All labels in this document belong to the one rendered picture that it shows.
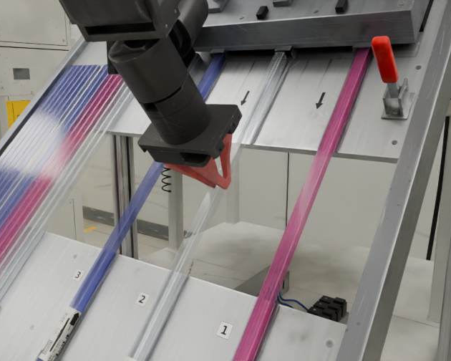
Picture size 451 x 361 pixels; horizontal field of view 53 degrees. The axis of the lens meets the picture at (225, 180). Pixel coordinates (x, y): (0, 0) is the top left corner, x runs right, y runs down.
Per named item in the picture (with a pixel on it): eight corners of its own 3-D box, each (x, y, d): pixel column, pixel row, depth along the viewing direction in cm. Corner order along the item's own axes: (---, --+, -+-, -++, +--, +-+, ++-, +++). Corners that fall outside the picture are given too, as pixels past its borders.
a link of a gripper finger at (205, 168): (207, 160, 59) (174, 106, 52) (255, 165, 55) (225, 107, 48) (182, 202, 55) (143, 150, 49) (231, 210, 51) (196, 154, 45)
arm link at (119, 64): (91, 56, 40) (143, 46, 37) (123, 12, 44) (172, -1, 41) (132, 114, 44) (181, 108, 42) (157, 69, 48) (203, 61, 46)
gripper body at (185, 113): (172, 114, 53) (140, 64, 48) (245, 117, 48) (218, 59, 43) (143, 155, 50) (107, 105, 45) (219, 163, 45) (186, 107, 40)
